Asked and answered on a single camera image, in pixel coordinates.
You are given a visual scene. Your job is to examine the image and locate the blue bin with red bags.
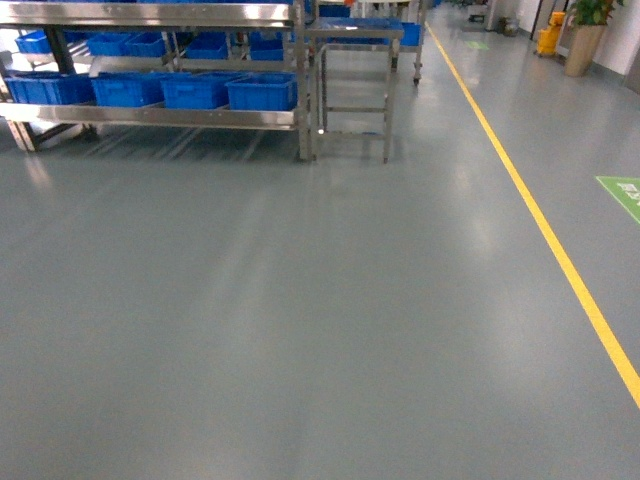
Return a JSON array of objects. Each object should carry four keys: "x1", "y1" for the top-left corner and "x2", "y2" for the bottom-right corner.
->
[{"x1": 225, "y1": 72, "x2": 298, "y2": 111}]

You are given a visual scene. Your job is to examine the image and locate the empty blue bin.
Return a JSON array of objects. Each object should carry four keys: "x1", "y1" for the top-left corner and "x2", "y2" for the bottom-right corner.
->
[{"x1": 160, "y1": 72, "x2": 249, "y2": 110}]

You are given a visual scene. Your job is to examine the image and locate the steel shelf rack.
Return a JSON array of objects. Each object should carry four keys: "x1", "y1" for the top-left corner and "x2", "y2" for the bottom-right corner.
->
[{"x1": 1, "y1": 1, "x2": 310, "y2": 159}]

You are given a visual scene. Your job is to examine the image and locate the blue bin far left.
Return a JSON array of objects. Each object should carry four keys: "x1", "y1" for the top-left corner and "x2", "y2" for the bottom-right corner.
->
[{"x1": 5, "y1": 72, "x2": 96, "y2": 105}]

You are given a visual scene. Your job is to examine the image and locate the steel side table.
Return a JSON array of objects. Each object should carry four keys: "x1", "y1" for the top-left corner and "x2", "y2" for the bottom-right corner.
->
[{"x1": 306, "y1": 17, "x2": 404, "y2": 162}]

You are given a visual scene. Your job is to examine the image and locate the yellow mop bucket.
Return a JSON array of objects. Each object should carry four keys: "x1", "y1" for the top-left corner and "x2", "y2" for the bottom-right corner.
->
[{"x1": 535, "y1": 11, "x2": 566, "y2": 57}]

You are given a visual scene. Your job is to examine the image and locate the beige planter with plant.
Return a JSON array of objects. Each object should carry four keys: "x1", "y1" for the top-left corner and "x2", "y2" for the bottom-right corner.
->
[{"x1": 564, "y1": 0, "x2": 627, "y2": 77}]

